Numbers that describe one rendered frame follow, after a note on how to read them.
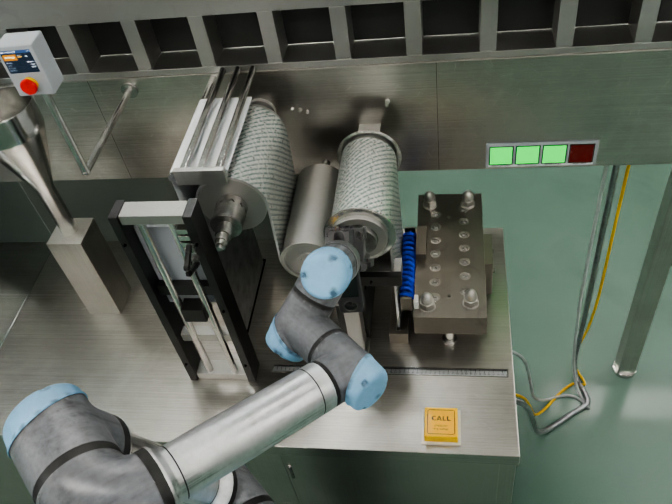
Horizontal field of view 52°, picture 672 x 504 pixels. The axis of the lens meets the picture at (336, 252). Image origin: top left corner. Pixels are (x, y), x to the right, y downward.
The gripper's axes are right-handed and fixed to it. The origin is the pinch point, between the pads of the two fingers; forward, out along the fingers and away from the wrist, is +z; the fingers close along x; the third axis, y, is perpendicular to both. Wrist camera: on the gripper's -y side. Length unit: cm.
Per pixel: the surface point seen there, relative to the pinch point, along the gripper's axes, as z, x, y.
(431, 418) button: 5.2, -14.7, -35.5
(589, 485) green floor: 86, -63, -88
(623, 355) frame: 110, -79, -51
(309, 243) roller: 2.9, 9.8, 2.6
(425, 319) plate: 13.4, -13.5, -15.9
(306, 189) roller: 15.9, 12.8, 13.3
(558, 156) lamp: 31, -44, 19
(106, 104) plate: 20, 61, 35
